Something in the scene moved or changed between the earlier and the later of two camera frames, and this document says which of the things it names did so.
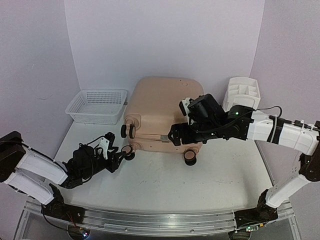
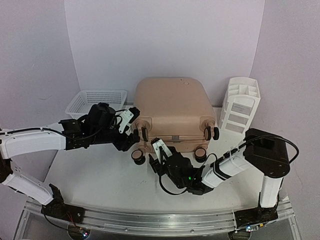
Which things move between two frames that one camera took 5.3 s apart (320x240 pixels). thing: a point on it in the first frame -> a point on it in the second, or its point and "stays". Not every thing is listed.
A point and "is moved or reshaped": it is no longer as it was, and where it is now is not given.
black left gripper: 114,163 -> 127,142
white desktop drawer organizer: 242,91 stays
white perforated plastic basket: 97,106 stays
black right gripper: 182,133 -> 160,164
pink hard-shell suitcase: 152,108 is moved or reshaped
